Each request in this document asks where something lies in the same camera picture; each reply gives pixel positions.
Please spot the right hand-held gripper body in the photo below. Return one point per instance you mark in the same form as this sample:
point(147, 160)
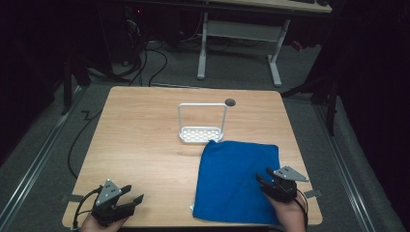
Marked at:
point(285, 182)

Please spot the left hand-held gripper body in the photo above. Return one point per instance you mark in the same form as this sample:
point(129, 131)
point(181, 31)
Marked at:
point(108, 199)

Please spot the blue cloth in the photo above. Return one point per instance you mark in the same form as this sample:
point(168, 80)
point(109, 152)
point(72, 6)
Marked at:
point(237, 182)

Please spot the person's left hand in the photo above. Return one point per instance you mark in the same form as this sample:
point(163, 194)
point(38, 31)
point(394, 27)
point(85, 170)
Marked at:
point(98, 225)

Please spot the person's right hand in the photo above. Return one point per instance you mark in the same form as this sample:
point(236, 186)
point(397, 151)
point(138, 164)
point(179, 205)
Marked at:
point(288, 214)

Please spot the grey tape strip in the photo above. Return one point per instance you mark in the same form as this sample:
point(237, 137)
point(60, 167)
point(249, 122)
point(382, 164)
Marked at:
point(73, 197)
point(312, 193)

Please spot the black metal stand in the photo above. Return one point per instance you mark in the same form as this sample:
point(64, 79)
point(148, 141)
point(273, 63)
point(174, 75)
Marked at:
point(69, 83)
point(322, 96)

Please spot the white-legged desk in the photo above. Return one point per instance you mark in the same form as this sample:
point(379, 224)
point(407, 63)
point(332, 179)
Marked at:
point(245, 32)

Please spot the metal floor rail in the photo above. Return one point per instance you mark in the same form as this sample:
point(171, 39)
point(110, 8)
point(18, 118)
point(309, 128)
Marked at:
point(35, 167)
point(345, 170)

